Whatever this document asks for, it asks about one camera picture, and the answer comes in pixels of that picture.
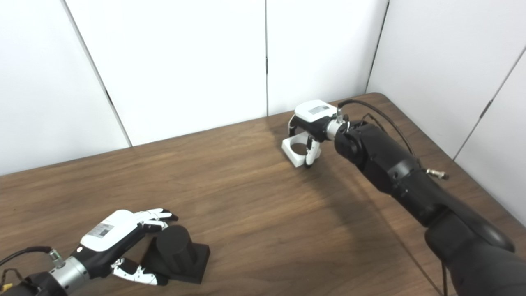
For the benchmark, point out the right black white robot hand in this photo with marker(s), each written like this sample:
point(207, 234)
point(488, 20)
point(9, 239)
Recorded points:
point(314, 113)

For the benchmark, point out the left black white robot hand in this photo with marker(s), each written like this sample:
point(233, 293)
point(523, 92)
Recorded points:
point(109, 232)

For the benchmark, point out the white square piece with hole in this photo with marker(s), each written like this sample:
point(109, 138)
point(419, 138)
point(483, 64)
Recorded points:
point(299, 160)

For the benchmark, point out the black cylinder peg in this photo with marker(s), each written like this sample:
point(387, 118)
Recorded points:
point(176, 246)

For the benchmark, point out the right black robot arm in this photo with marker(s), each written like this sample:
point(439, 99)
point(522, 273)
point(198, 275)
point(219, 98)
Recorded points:
point(390, 164)

